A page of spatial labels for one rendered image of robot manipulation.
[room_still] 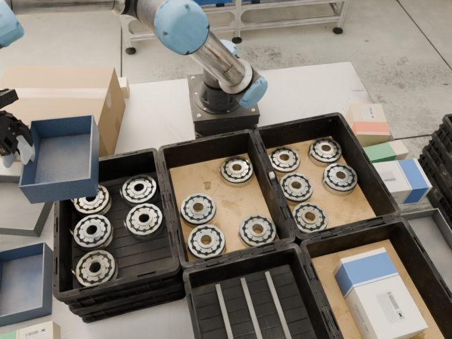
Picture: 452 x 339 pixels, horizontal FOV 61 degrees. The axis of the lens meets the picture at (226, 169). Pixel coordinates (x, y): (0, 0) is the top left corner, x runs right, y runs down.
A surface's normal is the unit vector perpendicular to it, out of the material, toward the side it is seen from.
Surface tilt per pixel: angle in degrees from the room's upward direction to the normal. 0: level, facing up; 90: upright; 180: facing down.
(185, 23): 86
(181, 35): 86
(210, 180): 0
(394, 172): 0
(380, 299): 0
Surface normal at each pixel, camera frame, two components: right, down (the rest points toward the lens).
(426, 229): 0.00, -0.59
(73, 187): 0.18, 0.79
